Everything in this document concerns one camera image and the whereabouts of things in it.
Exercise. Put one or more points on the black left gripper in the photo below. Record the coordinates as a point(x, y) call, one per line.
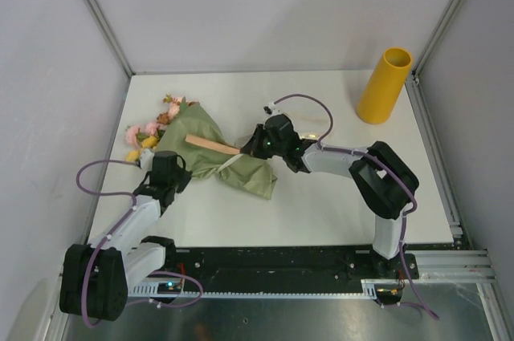
point(185, 178)

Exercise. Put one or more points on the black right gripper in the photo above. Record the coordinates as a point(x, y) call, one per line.
point(253, 148)

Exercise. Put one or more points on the cream printed ribbon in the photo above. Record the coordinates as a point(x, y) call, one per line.
point(307, 127)

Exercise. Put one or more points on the green and peach wrapping paper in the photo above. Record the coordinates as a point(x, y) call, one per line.
point(241, 172)

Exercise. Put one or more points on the artificial flower bouquet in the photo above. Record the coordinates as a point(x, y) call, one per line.
point(147, 136)

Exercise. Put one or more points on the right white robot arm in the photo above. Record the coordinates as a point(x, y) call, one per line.
point(385, 182)

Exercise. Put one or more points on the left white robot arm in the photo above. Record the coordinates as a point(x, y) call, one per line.
point(97, 276)

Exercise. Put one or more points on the yellow cylindrical vase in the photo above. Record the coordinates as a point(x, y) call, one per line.
point(384, 86)

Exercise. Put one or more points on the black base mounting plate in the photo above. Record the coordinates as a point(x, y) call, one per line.
point(284, 269)

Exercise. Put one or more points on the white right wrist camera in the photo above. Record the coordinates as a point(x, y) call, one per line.
point(271, 109)

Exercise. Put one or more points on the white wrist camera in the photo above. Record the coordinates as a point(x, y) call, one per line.
point(146, 159)
point(271, 109)

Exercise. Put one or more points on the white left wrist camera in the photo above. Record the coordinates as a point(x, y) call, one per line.
point(146, 159)

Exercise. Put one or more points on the aluminium frame rail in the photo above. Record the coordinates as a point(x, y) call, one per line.
point(435, 157)

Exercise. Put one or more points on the white slotted cable duct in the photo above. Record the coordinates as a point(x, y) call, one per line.
point(369, 288)

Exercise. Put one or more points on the right aluminium corner post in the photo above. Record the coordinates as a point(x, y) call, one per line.
point(448, 15)

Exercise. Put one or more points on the aluminium corner post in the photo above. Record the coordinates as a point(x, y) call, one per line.
point(448, 15)
point(109, 36)

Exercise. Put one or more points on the left aluminium corner post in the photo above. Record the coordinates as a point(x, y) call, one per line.
point(109, 36)

